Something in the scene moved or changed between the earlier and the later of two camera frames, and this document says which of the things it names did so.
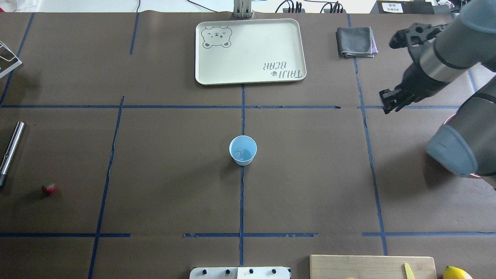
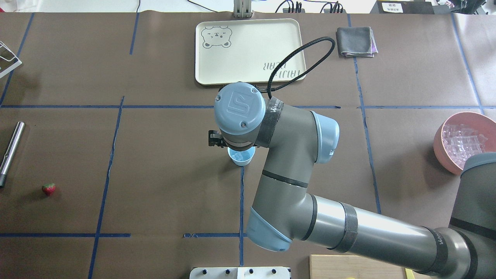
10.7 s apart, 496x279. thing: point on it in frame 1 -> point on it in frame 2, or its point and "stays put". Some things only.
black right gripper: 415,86 -> 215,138
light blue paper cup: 243,148 stays put
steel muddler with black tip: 10,155 stays put
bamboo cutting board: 358,267 stays put
